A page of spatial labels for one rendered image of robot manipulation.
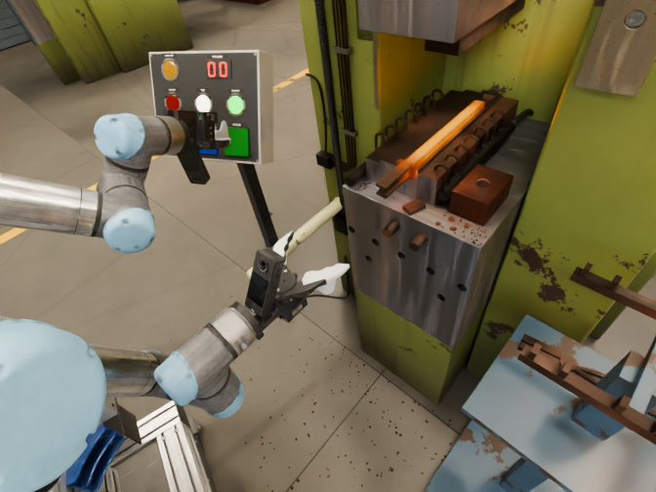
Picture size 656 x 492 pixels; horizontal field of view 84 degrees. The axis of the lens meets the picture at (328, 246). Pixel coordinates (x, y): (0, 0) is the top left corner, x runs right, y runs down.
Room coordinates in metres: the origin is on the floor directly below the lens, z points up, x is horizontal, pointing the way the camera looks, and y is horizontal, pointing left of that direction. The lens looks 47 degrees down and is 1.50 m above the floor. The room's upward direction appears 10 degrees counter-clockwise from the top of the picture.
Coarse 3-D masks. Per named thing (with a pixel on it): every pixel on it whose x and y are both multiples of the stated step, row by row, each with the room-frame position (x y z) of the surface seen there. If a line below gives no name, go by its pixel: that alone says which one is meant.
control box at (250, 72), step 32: (160, 64) 1.10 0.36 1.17; (192, 64) 1.05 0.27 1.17; (224, 64) 1.01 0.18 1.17; (256, 64) 0.97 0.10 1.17; (160, 96) 1.06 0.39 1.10; (192, 96) 1.02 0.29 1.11; (224, 96) 0.98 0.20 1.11; (256, 96) 0.94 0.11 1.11; (256, 128) 0.91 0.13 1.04; (224, 160) 0.91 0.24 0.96; (256, 160) 0.87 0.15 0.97
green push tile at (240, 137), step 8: (232, 128) 0.93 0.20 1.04; (240, 128) 0.92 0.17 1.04; (232, 136) 0.92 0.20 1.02; (240, 136) 0.91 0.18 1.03; (248, 136) 0.90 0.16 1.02; (232, 144) 0.91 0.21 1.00; (240, 144) 0.90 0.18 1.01; (248, 144) 0.89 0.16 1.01; (232, 152) 0.90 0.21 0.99; (240, 152) 0.89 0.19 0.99; (248, 152) 0.88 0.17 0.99
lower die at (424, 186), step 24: (456, 96) 1.00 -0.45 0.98; (432, 120) 0.88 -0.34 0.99; (480, 120) 0.83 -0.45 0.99; (384, 144) 0.82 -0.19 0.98; (408, 144) 0.78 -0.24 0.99; (456, 144) 0.74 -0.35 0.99; (480, 144) 0.76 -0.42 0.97; (384, 168) 0.73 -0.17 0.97; (432, 168) 0.67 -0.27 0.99; (408, 192) 0.68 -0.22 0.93; (432, 192) 0.63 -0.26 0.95
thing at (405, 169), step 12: (468, 108) 0.87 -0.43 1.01; (480, 108) 0.88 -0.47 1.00; (456, 120) 0.82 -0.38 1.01; (468, 120) 0.83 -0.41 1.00; (444, 132) 0.78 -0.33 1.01; (432, 144) 0.74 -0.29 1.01; (420, 156) 0.70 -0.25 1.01; (396, 168) 0.66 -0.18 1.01; (408, 168) 0.66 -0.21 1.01; (384, 180) 0.63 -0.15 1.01; (396, 180) 0.63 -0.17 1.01; (384, 192) 0.61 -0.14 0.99
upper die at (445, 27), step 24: (360, 0) 0.77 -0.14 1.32; (384, 0) 0.73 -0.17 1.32; (408, 0) 0.69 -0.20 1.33; (432, 0) 0.66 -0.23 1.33; (456, 0) 0.63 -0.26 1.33; (480, 0) 0.67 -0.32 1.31; (504, 0) 0.74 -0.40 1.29; (360, 24) 0.77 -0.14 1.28; (384, 24) 0.73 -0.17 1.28; (408, 24) 0.69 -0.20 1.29; (432, 24) 0.65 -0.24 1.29; (456, 24) 0.62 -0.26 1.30
